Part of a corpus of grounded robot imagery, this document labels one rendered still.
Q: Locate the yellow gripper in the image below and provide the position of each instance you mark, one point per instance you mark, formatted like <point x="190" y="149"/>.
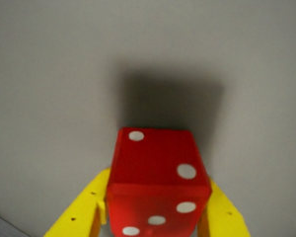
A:
<point x="84" y="216"/>

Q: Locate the red die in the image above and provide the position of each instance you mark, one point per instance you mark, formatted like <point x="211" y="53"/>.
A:
<point x="158" y="185"/>

